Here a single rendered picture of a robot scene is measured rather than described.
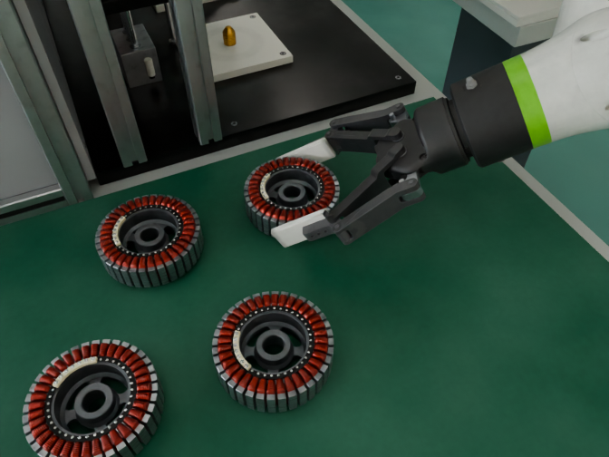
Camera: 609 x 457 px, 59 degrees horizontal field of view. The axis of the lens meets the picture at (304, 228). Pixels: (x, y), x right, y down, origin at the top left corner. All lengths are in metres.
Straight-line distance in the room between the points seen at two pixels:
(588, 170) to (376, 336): 1.57
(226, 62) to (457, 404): 0.58
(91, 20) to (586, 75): 0.47
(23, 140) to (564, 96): 0.55
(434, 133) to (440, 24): 2.14
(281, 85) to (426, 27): 1.87
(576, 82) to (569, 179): 1.44
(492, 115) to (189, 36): 0.33
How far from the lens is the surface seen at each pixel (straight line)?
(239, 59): 0.85
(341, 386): 0.52
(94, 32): 0.62
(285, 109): 0.76
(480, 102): 0.54
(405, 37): 2.54
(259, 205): 0.60
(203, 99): 0.69
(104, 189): 0.72
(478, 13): 1.16
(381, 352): 0.54
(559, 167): 2.01
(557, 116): 0.55
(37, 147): 0.67
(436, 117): 0.56
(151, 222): 0.64
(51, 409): 0.52
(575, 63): 0.55
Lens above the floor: 1.22
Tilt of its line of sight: 49 degrees down
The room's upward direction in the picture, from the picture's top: straight up
